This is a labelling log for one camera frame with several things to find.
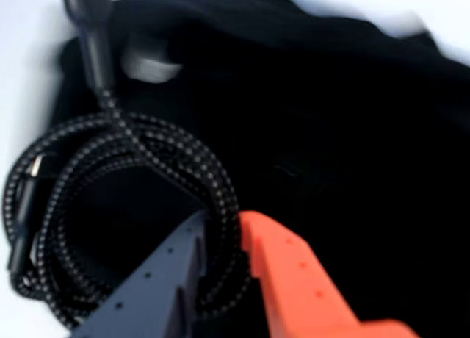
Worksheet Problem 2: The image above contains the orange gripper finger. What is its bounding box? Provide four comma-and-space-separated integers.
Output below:
238, 211, 419, 338

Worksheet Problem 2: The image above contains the black fabric bag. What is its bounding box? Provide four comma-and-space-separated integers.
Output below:
54, 0, 470, 338

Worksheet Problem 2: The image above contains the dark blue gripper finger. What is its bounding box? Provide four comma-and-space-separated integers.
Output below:
68, 209, 206, 338

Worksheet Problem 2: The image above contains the black braided usb cable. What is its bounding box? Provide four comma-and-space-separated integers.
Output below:
1, 0, 254, 330

